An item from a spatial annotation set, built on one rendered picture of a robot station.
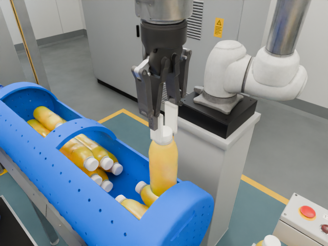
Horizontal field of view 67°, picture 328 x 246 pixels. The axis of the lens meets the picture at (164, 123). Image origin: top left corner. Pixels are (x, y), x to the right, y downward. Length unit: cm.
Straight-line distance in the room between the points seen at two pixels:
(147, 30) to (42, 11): 546
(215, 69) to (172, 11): 71
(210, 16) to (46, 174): 178
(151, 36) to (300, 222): 59
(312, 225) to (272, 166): 181
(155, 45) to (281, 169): 227
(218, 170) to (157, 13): 94
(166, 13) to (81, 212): 48
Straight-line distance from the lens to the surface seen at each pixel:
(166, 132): 52
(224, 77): 107
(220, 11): 214
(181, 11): 39
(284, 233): 81
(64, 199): 71
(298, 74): 106
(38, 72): 183
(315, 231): 77
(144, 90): 42
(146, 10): 39
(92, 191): 63
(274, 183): 242
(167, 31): 39
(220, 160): 117
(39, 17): 582
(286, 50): 100
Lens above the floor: 168
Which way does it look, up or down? 35 degrees down
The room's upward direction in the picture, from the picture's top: straight up
